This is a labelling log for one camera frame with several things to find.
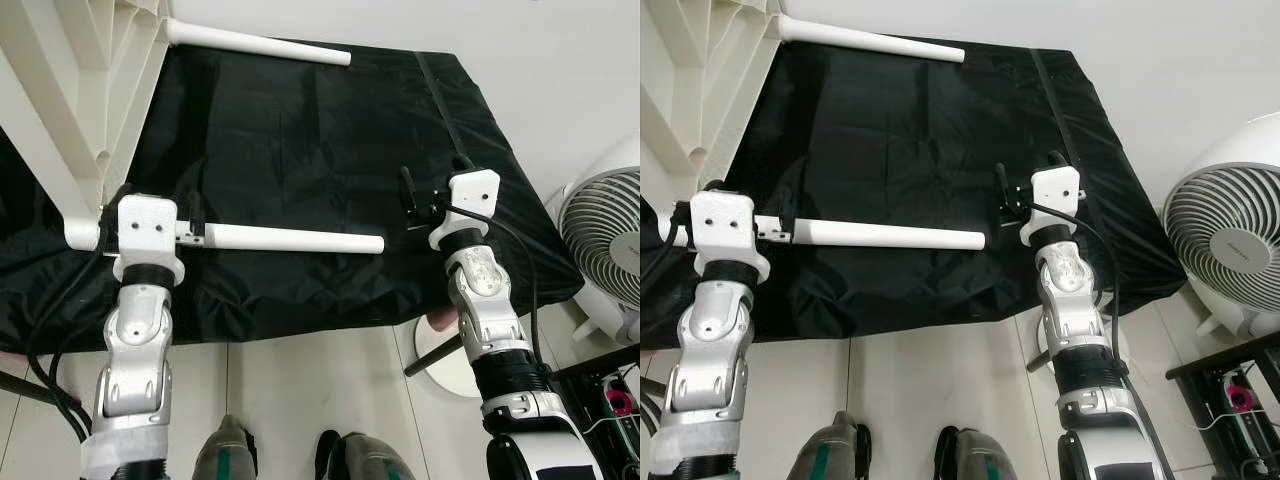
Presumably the white plastic table leg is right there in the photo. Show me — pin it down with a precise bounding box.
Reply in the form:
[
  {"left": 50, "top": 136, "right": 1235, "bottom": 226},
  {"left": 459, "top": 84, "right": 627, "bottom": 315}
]
[
  {"left": 178, "top": 222, "right": 386, "bottom": 256},
  {"left": 165, "top": 18, "right": 353, "bottom": 68},
  {"left": 768, "top": 215, "right": 987, "bottom": 252},
  {"left": 780, "top": 15, "right": 967, "bottom": 65}
]

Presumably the white plastic table top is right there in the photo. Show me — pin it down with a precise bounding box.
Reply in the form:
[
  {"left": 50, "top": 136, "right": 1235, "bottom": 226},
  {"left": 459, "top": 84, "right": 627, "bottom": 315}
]
[
  {"left": 0, "top": 0, "right": 173, "bottom": 253},
  {"left": 640, "top": 0, "right": 787, "bottom": 249}
]

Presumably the black tablecloth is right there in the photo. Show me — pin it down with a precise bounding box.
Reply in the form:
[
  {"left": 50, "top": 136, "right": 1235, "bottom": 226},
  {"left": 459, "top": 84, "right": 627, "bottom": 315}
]
[
  {"left": 0, "top": 42, "right": 586, "bottom": 353},
  {"left": 640, "top": 40, "right": 1189, "bottom": 348}
]

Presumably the white round floor fan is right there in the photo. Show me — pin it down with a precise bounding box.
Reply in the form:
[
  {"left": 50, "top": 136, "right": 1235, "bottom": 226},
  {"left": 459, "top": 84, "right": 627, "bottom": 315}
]
[
  {"left": 555, "top": 133, "right": 641, "bottom": 348},
  {"left": 1162, "top": 110, "right": 1280, "bottom": 343}
]

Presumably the dark robot left foot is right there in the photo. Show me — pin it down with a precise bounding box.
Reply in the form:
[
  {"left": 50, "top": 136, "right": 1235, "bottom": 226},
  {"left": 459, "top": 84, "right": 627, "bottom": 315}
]
[
  {"left": 193, "top": 415, "right": 260, "bottom": 480},
  {"left": 788, "top": 410, "right": 872, "bottom": 480}
]

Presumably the dark robot foot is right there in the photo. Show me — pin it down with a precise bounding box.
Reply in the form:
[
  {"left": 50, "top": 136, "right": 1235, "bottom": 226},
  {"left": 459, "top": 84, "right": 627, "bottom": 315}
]
[
  {"left": 788, "top": 410, "right": 872, "bottom": 480},
  {"left": 934, "top": 425, "right": 1017, "bottom": 480},
  {"left": 317, "top": 430, "right": 413, "bottom": 480},
  {"left": 193, "top": 415, "right": 260, "bottom": 480}
]

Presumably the black floor stand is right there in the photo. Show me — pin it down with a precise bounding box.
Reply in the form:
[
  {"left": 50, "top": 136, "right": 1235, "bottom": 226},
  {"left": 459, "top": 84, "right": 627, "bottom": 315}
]
[
  {"left": 553, "top": 345, "right": 641, "bottom": 480},
  {"left": 1163, "top": 333, "right": 1280, "bottom": 480}
]

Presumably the dark robot right foot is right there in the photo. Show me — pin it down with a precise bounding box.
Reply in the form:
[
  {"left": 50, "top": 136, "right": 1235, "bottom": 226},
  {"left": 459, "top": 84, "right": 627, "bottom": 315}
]
[
  {"left": 317, "top": 430, "right": 413, "bottom": 480},
  {"left": 934, "top": 425, "right": 1017, "bottom": 480}
]

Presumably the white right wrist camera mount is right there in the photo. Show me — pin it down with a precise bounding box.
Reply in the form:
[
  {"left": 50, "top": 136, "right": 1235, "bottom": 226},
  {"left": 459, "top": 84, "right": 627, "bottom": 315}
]
[
  {"left": 428, "top": 169, "right": 501, "bottom": 252},
  {"left": 1018, "top": 164, "right": 1084, "bottom": 247}
]

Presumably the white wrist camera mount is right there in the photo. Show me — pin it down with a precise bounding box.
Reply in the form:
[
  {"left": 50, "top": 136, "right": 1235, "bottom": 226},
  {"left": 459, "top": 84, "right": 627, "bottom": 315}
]
[
  {"left": 428, "top": 169, "right": 501, "bottom": 252},
  {"left": 688, "top": 191, "right": 772, "bottom": 282},
  {"left": 111, "top": 194, "right": 187, "bottom": 285},
  {"left": 1018, "top": 164, "right": 1084, "bottom": 247}
]

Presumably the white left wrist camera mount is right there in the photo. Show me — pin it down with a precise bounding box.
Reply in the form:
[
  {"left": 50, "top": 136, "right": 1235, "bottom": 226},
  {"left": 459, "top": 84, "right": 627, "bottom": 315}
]
[
  {"left": 111, "top": 194, "right": 187, "bottom": 285},
  {"left": 688, "top": 191, "right": 772, "bottom": 282}
]

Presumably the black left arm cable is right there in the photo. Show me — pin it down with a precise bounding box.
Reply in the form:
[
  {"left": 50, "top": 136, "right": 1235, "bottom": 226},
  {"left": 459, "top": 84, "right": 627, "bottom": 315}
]
[
  {"left": 22, "top": 225, "right": 113, "bottom": 443},
  {"left": 640, "top": 213, "right": 693, "bottom": 336}
]

